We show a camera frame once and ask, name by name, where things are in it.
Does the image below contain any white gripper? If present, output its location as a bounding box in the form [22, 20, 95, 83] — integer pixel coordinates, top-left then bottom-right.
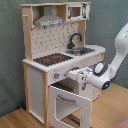
[68, 67, 93, 82]

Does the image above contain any white oven door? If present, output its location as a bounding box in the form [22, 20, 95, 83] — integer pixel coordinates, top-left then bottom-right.
[49, 86, 92, 128]

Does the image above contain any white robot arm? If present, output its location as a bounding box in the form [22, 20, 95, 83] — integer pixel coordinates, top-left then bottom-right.
[68, 23, 128, 90]

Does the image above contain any wooden toy kitchen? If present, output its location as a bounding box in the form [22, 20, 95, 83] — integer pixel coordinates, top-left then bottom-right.
[22, 2, 105, 128]

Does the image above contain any grey toy sink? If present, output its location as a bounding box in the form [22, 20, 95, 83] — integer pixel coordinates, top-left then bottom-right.
[66, 47, 94, 56]

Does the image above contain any left oven knob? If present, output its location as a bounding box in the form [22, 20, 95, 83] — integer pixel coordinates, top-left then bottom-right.
[54, 73, 60, 79]

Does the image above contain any black toy faucet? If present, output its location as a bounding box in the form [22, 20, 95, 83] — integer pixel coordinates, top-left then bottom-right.
[67, 33, 83, 49]

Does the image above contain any black toy stovetop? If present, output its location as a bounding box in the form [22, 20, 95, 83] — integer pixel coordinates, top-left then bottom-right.
[34, 53, 71, 66]

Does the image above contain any white toy microwave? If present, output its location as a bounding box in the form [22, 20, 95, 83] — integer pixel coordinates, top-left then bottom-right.
[67, 3, 90, 21]

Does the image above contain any grey range hood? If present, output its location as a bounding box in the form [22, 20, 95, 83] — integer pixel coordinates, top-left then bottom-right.
[34, 6, 64, 27]

